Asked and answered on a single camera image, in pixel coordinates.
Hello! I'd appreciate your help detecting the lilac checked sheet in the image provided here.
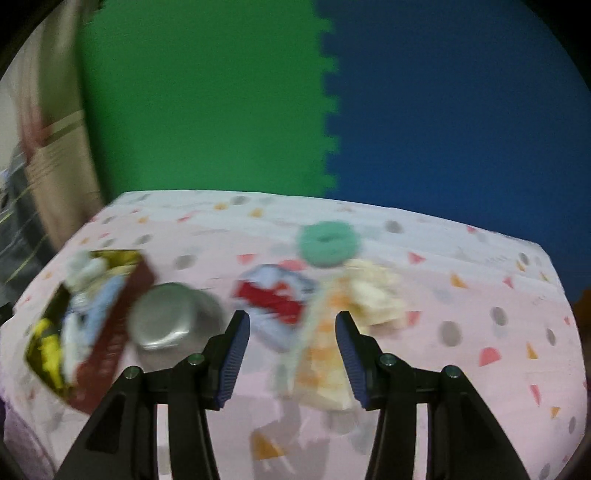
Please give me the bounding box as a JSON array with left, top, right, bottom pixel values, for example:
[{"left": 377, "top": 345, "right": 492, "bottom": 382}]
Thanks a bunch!
[{"left": 0, "top": 406, "right": 51, "bottom": 480}]

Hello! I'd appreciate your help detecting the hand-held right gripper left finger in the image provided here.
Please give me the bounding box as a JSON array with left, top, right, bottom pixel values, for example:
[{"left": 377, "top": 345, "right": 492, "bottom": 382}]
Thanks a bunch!
[{"left": 55, "top": 310, "right": 251, "bottom": 480}]

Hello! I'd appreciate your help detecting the pink patterned tablecloth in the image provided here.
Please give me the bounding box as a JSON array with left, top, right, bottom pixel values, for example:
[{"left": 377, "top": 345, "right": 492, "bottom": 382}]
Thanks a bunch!
[{"left": 0, "top": 190, "right": 578, "bottom": 480}]

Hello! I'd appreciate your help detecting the red scrunchie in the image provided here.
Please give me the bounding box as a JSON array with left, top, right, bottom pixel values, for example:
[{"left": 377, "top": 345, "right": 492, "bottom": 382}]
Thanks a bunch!
[{"left": 235, "top": 281, "right": 305, "bottom": 326}]

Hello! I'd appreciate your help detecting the red and gold tin box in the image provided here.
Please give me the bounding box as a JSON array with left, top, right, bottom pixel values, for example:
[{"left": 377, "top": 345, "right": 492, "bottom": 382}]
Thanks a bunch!
[{"left": 25, "top": 249, "right": 155, "bottom": 414}]

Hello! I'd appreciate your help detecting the green foam mat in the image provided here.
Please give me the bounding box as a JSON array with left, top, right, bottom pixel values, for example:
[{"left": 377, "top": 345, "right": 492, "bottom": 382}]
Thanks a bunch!
[{"left": 76, "top": 0, "right": 340, "bottom": 204}]

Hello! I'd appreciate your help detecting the orange patterned cloth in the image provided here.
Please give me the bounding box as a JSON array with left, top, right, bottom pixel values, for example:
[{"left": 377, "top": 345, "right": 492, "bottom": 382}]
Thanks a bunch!
[{"left": 288, "top": 277, "right": 365, "bottom": 411}]

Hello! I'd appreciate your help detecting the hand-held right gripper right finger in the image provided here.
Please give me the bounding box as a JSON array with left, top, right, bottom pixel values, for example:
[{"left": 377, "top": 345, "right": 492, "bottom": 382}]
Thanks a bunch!
[{"left": 335, "top": 311, "right": 532, "bottom": 480}]

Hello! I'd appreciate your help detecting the green fluffy scrunchie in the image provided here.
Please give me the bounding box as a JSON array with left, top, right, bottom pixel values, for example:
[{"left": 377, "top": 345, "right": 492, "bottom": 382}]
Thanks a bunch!
[{"left": 298, "top": 222, "right": 362, "bottom": 267}]

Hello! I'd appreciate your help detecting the yellow scrunchie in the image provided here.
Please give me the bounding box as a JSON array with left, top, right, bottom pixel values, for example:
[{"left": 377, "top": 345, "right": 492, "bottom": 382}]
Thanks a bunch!
[{"left": 28, "top": 318, "right": 68, "bottom": 395}]

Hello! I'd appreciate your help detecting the steel bowl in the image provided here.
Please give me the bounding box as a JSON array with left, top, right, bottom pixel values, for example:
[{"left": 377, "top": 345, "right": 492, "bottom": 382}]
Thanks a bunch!
[{"left": 128, "top": 282, "right": 225, "bottom": 365}]

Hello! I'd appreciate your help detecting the blue foam mat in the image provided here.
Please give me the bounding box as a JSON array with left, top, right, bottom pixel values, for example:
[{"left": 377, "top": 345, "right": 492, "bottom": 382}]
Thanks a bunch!
[{"left": 314, "top": 0, "right": 591, "bottom": 305}]

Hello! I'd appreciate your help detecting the printed beige curtain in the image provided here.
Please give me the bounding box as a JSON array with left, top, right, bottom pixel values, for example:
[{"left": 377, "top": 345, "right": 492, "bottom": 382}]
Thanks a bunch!
[{"left": 0, "top": 0, "right": 105, "bottom": 250}]

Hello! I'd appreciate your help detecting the cream scrunchie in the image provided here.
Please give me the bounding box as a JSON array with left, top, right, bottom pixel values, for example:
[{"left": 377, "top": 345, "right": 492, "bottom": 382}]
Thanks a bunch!
[{"left": 346, "top": 259, "right": 406, "bottom": 329}]

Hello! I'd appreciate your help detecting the grey plaid cloth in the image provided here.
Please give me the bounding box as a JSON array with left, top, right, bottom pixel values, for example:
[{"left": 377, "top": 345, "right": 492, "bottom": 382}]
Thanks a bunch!
[{"left": 0, "top": 148, "right": 56, "bottom": 287}]

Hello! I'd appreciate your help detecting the blue fuzzy sock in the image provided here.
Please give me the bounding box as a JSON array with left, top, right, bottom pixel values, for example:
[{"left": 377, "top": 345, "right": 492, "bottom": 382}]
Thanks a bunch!
[{"left": 60, "top": 277, "right": 127, "bottom": 377}]

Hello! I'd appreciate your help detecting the white and red baby sock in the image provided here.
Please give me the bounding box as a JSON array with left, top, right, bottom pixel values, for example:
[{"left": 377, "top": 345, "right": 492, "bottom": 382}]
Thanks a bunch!
[{"left": 67, "top": 251, "right": 107, "bottom": 291}]

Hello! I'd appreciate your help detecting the light blue printed garment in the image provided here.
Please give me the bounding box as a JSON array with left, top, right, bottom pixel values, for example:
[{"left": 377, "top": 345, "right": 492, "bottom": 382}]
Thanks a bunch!
[{"left": 233, "top": 264, "right": 319, "bottom": 354}]

